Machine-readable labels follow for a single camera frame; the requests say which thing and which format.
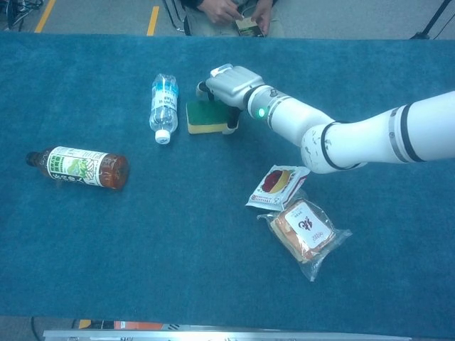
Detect dark smartphone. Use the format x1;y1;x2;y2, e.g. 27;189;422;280
234;16;267;38

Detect aluminium rail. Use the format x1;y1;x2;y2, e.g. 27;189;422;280
42;328;413;341

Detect blue felt table cloth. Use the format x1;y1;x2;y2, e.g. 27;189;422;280
0;31;455;338

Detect seated person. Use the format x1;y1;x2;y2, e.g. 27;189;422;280
183;0;285;38

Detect orange base part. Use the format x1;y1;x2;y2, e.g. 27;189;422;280
90;319;164;331

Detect black tripod stand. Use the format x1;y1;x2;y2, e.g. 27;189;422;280
409;0;455;40

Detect tangled floor cables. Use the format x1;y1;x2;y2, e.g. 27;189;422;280
0;0;46;32

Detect black chair leg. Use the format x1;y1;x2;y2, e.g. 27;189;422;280
162;0;193;36

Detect green yellow sponge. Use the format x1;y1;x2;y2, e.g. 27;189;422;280
186;99;232;135

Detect brown tea bottle green label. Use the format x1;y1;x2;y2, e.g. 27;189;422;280
25;145;129;191

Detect clear water bottle white cap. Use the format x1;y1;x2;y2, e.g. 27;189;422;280
148;72;179;145

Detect white snack packet red print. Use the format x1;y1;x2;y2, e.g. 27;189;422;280
245;164;311;211

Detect bread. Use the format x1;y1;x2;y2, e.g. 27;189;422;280
256;190;353;283

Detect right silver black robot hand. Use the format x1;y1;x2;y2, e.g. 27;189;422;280
196;65;266;135

